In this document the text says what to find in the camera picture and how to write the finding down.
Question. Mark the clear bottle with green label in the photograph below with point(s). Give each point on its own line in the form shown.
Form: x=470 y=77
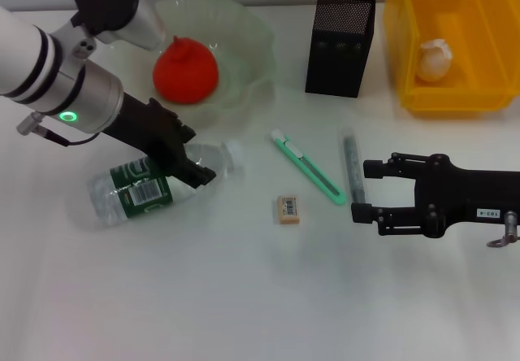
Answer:
x=134 y=198

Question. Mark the red-orange fruit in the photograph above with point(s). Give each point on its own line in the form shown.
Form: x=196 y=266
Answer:
x=185 y=72

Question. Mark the pale green glass fruit plate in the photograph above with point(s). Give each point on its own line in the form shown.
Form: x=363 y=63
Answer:
x=243 y=52

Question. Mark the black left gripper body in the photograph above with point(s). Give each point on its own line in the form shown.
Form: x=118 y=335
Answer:
x=142 y=129

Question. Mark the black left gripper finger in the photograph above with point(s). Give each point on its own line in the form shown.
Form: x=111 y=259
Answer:
x=199 y=176
x=187 y=133

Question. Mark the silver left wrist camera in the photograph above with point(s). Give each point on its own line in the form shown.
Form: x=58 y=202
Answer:
x=118 y=7

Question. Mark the black mesh pen holder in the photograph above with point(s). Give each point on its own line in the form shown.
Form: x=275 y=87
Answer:
x=337 y=60

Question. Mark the beige eraser with barcode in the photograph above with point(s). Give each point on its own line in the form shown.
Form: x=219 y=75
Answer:
x=289 y=210

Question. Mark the yellow plastic bin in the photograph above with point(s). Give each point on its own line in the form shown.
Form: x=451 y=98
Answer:
x=455 y=96

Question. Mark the grey marker pen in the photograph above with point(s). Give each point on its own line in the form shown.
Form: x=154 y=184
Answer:
x=352 y=162

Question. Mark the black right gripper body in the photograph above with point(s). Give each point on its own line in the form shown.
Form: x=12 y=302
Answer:
x=467 y=202

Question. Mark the white paper ball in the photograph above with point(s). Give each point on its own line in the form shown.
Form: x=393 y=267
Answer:
x=434 y=62

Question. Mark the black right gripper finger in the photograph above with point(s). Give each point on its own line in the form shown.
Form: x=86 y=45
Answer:
x=361 y=213
x=373 y=168

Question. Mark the mint green utility knife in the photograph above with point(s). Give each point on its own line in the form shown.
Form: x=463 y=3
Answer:
x=308 y=170

